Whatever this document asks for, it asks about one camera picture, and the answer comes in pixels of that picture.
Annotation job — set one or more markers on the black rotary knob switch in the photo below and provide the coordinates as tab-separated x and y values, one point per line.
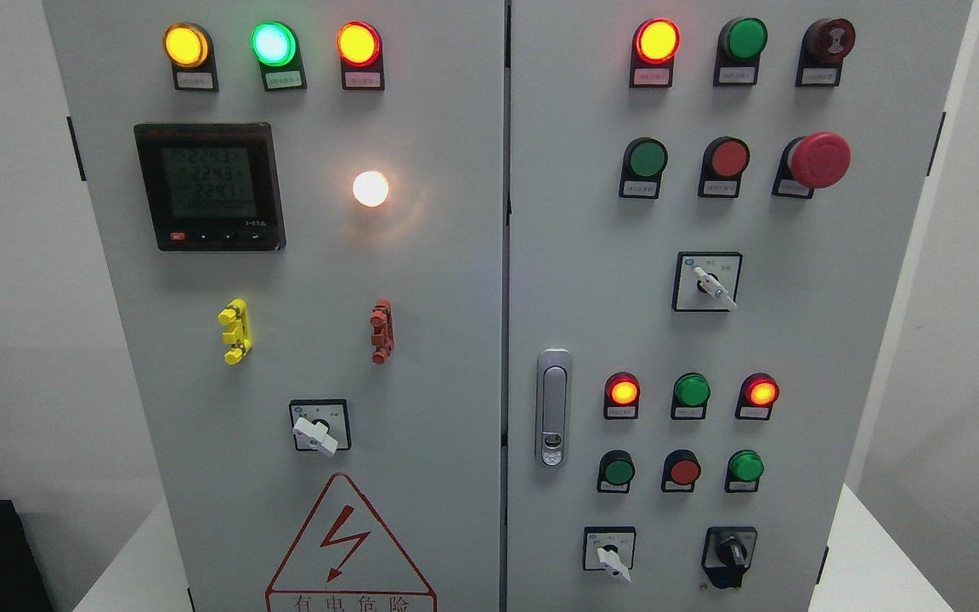
727	555

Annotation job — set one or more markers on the red terminal connector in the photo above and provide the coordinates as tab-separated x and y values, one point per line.
382	338

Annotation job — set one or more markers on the lit red indicator middle left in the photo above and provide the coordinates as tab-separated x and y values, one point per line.
621	397

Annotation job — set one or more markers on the lit red indicator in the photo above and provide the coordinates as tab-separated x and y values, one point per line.
653	50
621	397

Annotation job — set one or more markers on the white glowing indicator light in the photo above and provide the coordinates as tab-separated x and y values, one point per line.
370	188

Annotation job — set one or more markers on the green push button lower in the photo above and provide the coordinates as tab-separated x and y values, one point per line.
616	470

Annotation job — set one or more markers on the green push button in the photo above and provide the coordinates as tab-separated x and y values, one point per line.
643	164
616	470

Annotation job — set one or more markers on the green push button upper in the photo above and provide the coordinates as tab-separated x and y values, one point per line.
643	164

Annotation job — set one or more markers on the grey left cabinet door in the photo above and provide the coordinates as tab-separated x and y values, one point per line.
426	425

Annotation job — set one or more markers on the grey cabinet door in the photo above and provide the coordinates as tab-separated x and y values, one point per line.
593	273
426	425

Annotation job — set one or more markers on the green indicator light middle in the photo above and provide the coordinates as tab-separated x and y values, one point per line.
690	397

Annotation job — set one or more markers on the grey right cabinet door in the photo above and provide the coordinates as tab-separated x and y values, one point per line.
593	273

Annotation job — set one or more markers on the red push button lower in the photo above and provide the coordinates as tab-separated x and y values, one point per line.
680	472

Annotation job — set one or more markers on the red push button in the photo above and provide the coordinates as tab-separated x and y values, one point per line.
680	472
723	165

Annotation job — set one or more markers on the yellow terminal connector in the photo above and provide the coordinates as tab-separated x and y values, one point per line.
236	334

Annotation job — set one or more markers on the red push button upper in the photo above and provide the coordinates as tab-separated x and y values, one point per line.
723	165

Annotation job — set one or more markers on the red indicator light middle right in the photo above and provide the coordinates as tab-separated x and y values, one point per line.
757	396

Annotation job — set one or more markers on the red electric hazard warning sticker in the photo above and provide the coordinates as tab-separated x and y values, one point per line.
345	558

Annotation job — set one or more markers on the red ringed yellow indicator light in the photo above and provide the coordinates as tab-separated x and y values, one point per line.
360	50

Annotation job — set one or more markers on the green indicator light lower right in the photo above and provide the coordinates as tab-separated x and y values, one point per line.
744	471

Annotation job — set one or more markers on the black digital power meter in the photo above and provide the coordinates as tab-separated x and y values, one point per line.
212	187

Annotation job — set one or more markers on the lit red indicator top right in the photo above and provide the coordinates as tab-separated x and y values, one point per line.
653	50

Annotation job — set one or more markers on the green lit indicator light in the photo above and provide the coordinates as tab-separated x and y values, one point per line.
277	52

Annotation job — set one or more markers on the red mushroom emergency stop button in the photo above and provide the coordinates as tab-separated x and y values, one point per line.
813	162

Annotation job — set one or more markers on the green indicator light top right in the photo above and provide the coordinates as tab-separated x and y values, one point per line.
739	47

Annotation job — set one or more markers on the yellow indicator light top left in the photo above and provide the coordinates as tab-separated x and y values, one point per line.
190	51

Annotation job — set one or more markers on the dark red buzzer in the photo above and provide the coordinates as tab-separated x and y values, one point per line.
825	45

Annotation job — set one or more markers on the silver cabinet door handle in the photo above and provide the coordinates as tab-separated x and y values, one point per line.
553	379

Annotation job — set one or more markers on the white selector switch left door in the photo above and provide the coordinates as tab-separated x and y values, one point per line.
320	425

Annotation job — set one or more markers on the white selector switch upper right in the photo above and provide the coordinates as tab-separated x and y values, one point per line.
706	281

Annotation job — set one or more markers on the white selector switch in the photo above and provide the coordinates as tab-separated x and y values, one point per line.
611	550
706	281

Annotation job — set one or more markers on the white selector switch lower right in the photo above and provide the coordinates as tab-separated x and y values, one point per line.
611	550

